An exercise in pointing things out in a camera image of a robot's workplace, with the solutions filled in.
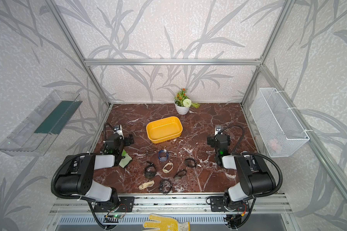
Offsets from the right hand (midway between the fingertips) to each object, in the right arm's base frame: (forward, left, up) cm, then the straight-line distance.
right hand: (218, 133), depth 94 cm
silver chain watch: (-12, +30, -6) cm, 33 cm away
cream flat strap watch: (-30, +42, -5) cm, 52 cm away
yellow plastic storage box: (+7, +37, -6) cm, 38 cm away
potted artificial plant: (+21, +23, +8) cm, 32 cm away
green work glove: (-17, +59, -5) cm, 62 cm away
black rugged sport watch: (-31, +34, -7) cm, 46 cm away
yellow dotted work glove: (-47, +32, -7) cm, 58 cm away
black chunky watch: (-22, +43, -6) cm, 49 cm away
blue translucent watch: (-12, +36, -6) cm, 39 cm away
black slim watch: (-17, +19, -7) cm, 26 cm away
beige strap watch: (-23, +33, -5) cm, 41 cm away
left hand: (0, +62, +1) cm, 62 cm away
